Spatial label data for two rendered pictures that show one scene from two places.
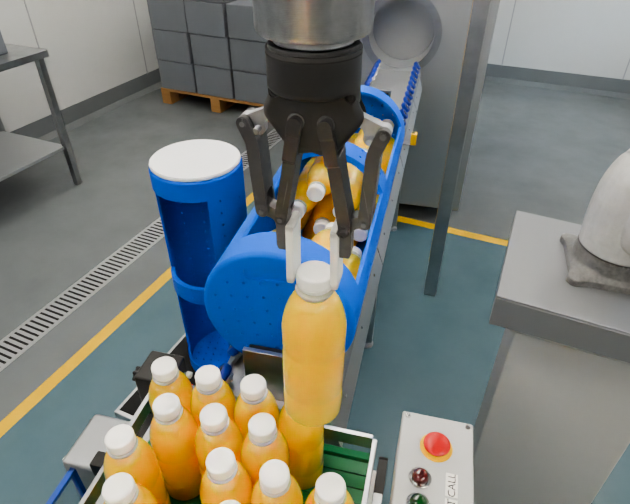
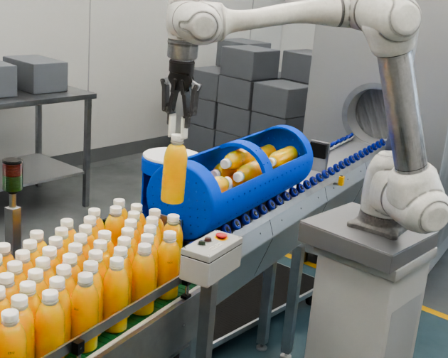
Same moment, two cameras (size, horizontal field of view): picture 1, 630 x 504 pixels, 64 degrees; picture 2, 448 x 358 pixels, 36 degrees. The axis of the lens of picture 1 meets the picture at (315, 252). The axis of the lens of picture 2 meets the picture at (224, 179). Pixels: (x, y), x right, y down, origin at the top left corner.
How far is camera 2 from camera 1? 1.68 m
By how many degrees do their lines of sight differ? 23
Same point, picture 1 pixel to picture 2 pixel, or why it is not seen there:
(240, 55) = (258, 127)
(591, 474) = not seen: outside the picture
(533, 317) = (316, 234)
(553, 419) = (342, 326)
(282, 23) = (171, 53)
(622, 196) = (368, 173)
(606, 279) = (365, 224)
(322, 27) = (179, 55)
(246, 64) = not seen: hidden behind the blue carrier
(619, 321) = (358, 239)
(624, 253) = (371, 207)
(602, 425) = (366, 328)
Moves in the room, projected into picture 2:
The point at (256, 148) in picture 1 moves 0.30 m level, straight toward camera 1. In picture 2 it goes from (164, 88) to (136, 106)
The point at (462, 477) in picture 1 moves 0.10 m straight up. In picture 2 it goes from (225, 243) to (227, 212)
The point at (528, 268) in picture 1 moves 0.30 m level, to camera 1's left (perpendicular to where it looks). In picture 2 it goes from (330, 217) to (248, 204)
